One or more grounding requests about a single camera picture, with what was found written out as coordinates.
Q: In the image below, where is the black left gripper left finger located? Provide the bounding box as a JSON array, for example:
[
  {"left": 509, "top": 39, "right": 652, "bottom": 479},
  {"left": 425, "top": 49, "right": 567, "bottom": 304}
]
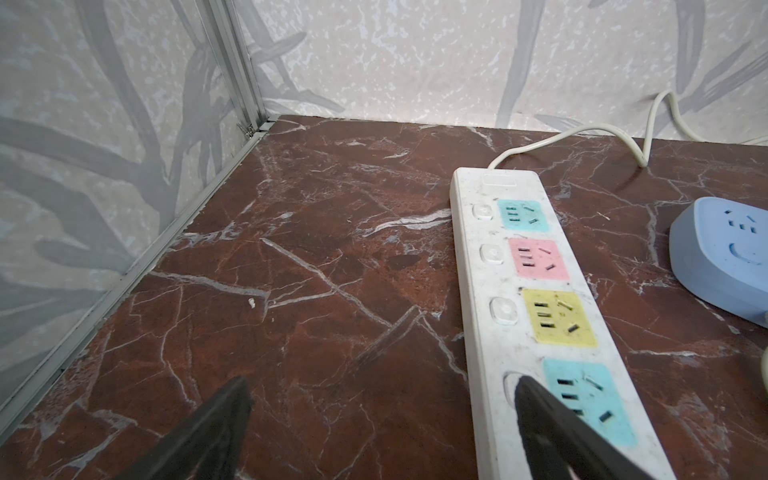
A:
[{"left": 117, "top": 377, "right": 253, "bottom": 479}]

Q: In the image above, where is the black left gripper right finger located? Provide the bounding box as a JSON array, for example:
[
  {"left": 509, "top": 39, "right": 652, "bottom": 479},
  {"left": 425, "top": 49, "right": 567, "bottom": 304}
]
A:
[{"left": 514, "top": 375, "right": 650, "bottom": 479}]

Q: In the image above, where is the light blue square socket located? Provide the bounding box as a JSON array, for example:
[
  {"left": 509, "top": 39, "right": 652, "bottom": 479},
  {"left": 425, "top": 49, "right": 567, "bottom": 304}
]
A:
[{"left": 669, "top": 197, "right": 767, "bottom": 328}]

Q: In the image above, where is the white multicolour power strip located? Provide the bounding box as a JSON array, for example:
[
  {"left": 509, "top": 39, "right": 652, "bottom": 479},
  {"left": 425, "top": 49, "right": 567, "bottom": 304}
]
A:
[{"left": 450, "top": 168, "right": 673, "bottom": 479}]

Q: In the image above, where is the white power strip cable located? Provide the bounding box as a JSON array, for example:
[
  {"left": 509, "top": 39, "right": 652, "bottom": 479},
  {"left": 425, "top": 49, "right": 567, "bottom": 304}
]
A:
[{"left": 487, "top": 89, "right": 768, "bottom": 171}]

